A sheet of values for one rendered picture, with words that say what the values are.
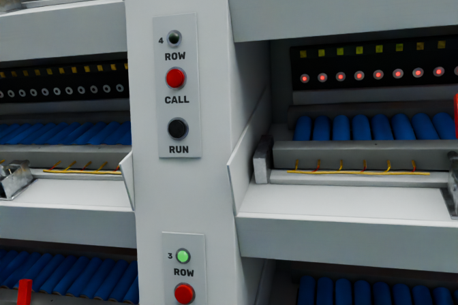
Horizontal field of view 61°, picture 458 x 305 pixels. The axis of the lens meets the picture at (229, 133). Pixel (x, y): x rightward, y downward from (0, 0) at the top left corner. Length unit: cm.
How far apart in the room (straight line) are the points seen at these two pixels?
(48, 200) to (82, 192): 3
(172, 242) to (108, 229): 7
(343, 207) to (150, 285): 19
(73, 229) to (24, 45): 19
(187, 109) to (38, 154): 23
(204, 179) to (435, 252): 19
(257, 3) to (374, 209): 19
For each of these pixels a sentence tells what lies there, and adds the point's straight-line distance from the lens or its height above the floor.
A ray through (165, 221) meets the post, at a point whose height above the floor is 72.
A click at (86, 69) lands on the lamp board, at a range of 57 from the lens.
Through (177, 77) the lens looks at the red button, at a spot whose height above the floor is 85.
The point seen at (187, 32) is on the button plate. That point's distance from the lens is 34.
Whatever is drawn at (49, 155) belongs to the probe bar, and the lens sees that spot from 50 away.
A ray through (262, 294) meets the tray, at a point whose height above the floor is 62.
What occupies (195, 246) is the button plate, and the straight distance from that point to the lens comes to 36.
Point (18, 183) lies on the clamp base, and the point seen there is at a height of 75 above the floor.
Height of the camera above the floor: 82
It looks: 4 degrees down
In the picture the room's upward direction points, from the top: 2 degrees counter-clockwise
